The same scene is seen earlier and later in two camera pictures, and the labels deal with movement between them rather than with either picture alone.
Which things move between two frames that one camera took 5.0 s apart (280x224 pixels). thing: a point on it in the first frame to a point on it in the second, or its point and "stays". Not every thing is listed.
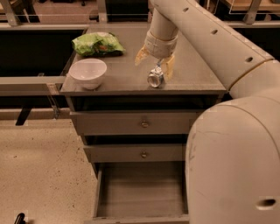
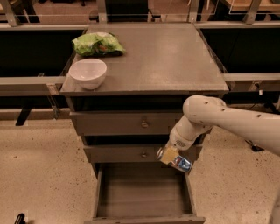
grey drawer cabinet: (135, 122) stays
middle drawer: (136, 152) stays
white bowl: (88, 73) stays
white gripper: (160, 46) to (178, 141)
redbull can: (155, 76) to (182, 163)
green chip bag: (97, 44) stays
